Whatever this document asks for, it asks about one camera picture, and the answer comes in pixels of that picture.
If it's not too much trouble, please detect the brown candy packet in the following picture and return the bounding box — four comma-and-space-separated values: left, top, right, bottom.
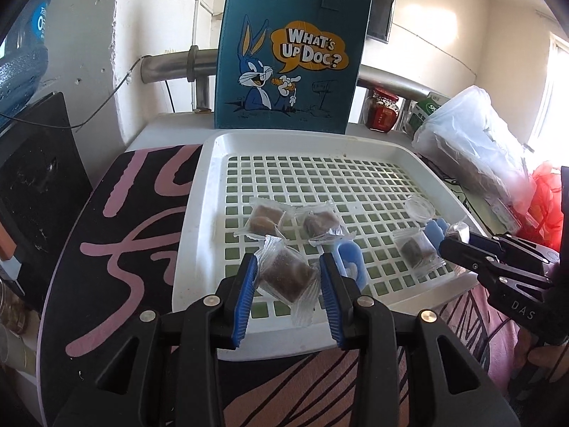
254, 235, 323, 326
235, 196, 294, 241
445, 220, 472, 243
296, 200, 350, 246
392, 227, 447, 276

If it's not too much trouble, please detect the clear plastic bottle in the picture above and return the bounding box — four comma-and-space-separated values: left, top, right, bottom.
0, 329, 38, 379

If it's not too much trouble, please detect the green and white carton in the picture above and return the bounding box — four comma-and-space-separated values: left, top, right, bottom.
404, 91, 450, 138

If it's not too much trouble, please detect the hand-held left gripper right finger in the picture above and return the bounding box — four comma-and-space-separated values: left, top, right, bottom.
319, 253, 521, 427

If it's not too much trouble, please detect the black water dispenser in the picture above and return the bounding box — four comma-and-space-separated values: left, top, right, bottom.
0, 91, 94, 303

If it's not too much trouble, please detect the blue cartoon rabbit tote bag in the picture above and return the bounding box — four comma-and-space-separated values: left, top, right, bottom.
214, 0, 373, 135

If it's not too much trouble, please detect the printed blanket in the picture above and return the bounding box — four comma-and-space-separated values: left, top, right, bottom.
38, 144, 525, 427

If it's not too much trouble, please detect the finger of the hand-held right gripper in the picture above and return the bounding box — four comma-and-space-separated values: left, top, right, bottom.
439, 237, 554, 292
464, 231, 558, 268

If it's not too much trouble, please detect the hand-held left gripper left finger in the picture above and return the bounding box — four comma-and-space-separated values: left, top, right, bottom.
53, 253, 259, 427

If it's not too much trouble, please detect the metal pipe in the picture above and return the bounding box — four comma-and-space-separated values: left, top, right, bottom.
141, 45, 427, 112

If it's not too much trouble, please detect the small clear plastic lid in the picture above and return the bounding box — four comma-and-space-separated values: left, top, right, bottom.
404, 195, 437, 220

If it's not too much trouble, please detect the black wall television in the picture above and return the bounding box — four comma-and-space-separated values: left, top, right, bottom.
296, 0, 397, 45

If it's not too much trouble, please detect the red sauce jar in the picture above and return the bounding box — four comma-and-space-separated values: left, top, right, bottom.
363, 88, 400, 133

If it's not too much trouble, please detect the red plastic bag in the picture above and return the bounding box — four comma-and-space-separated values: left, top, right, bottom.
518, 162, 565, 250

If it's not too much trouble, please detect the glass jar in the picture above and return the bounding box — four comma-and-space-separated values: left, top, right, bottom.
0, 278, 30, 336

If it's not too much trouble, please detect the thin black cable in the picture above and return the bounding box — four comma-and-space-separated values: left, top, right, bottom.
0, 56, 154, 131

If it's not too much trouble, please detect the blue water jug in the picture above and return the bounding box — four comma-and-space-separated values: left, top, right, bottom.
0, 0, 56, 116

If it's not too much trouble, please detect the light blue plastic clip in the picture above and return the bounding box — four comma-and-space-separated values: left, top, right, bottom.
422, 217, 450, 246
334, 241, 369, 290

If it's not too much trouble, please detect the small clear packet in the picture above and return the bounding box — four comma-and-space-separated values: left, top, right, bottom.
486, 196, 534, 232

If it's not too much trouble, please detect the white perforated plastic tray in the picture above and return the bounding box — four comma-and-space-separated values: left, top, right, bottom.
171, 130, 478, 362

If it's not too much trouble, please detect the clear plastic bag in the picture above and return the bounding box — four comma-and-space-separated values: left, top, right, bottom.
411, 85, 536, 214

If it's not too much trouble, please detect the person's right hand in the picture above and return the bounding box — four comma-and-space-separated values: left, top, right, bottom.
527, 344, 569, 381

